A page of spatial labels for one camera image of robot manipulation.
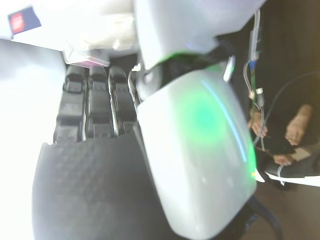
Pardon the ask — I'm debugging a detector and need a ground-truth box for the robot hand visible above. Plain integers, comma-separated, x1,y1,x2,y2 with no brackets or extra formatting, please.
31,0,266,240

